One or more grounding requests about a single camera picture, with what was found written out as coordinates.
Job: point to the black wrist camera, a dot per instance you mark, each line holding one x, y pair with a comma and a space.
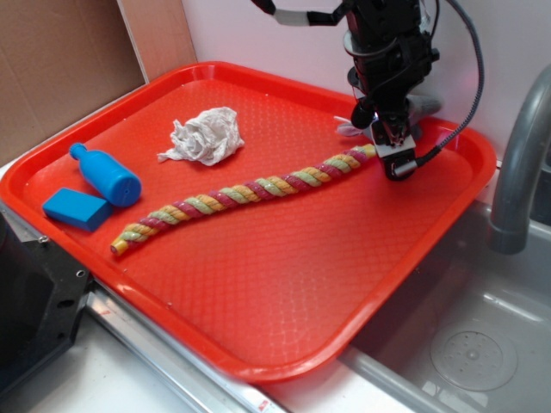
398, 162

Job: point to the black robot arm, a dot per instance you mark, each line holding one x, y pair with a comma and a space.
372, 21

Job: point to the blue rectangular block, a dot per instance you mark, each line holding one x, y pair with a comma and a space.
84, 211

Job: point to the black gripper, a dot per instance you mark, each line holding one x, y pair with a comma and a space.
383, 76

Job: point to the gray sink faucet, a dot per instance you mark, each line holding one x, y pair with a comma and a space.
523, 190

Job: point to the red plastic tray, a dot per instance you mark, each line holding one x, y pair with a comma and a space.
271, 290

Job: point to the gray plush animal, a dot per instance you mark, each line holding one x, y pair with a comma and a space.
419, 107

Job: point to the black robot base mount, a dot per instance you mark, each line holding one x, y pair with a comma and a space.
43, 292

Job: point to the brown cardboard panel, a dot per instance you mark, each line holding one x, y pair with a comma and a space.
63, 60

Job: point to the blue plastic bottle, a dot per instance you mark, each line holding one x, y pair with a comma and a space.
115, 182

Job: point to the multicolour twisted rope toy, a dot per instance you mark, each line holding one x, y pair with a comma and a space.
261, 189

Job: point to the crumpled white paper towel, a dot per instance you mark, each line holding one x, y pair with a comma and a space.
209, 138

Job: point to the gray plastic sink basin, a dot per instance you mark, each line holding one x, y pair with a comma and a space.
468, 330

